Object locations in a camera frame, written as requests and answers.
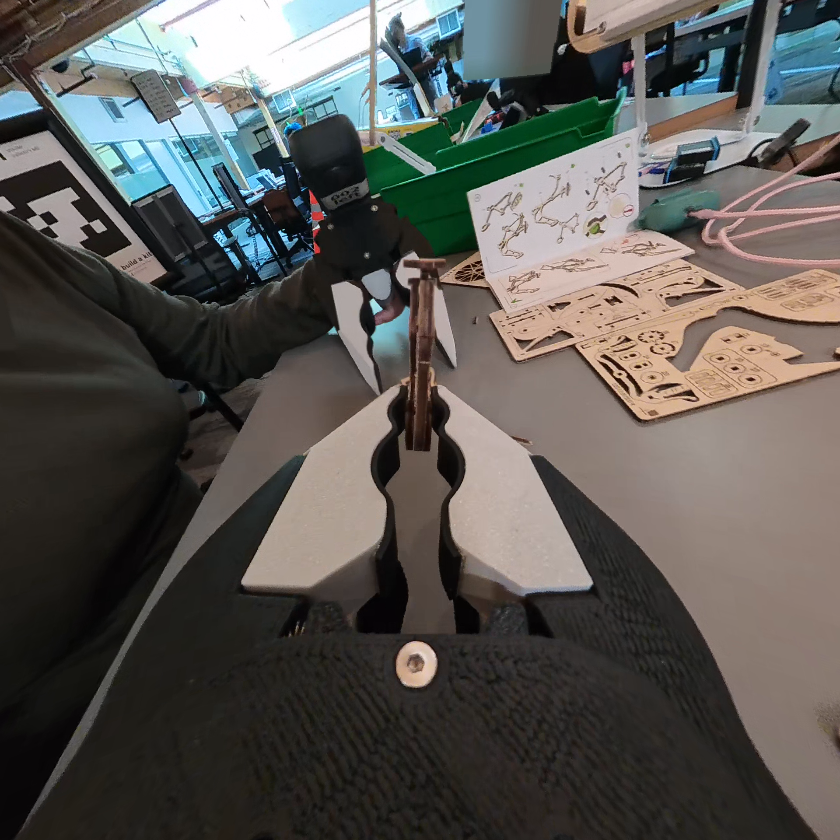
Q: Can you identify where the white desk stand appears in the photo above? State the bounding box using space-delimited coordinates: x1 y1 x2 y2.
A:
630 0 791 173

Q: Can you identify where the small black blue box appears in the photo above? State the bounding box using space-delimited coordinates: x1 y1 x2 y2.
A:
672 139 723 177

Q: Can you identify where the wooden parts sheet with slots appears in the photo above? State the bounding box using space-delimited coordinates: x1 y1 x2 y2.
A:
489 259 746 363

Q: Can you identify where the black chair base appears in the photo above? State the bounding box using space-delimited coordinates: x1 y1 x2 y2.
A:
177 384 245 460

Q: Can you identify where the framed black white marker poster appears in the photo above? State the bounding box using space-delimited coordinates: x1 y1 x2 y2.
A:
0 112 177 284

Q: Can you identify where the wooden parts sheet large cutout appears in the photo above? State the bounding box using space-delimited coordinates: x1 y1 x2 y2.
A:
576 268 840 422

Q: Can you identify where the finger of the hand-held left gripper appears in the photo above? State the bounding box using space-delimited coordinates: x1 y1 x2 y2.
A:
394 251 458 368
331 279 383 395

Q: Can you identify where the grey monitor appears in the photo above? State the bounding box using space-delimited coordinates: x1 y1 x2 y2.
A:
462 0 567 81

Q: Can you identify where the teal rounded device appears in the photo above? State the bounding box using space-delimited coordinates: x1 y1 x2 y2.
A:
635 190 723 234

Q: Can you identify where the green plastic bin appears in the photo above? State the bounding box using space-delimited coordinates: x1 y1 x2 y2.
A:
362 121 460 194
381 88 634 257

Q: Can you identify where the white instruction booklet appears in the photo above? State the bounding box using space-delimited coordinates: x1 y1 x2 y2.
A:
467 128 695 312

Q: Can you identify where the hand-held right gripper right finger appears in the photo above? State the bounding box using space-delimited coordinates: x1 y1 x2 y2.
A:
430 386 595 632

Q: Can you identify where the wooden rounded board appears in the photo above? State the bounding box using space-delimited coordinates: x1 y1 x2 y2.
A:
567 0 756 55

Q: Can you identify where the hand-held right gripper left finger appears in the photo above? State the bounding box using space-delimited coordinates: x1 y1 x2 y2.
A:
241 386 411 632

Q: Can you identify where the black office chair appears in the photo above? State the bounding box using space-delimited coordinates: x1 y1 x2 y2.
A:
213 161 309 277

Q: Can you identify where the wooden model frame assembly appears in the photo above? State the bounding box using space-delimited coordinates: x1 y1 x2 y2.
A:
402 258 445 452

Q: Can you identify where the wooden spoked wheel sheet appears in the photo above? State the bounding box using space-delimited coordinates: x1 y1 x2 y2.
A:
438 251 493 290

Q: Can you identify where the brown wooden beam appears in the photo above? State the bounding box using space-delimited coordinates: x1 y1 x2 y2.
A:
0 0 161 89

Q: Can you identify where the pink cable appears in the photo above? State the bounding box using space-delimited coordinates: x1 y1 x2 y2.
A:
689 172 840 265

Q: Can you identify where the person's left forearm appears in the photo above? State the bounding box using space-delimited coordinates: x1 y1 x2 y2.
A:
85 259 339 395

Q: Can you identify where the thin wooden pole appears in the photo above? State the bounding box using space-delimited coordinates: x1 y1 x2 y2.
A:
369 0 382 148

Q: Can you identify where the small hanging sign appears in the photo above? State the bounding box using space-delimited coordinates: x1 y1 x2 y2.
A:
130 68 182 123

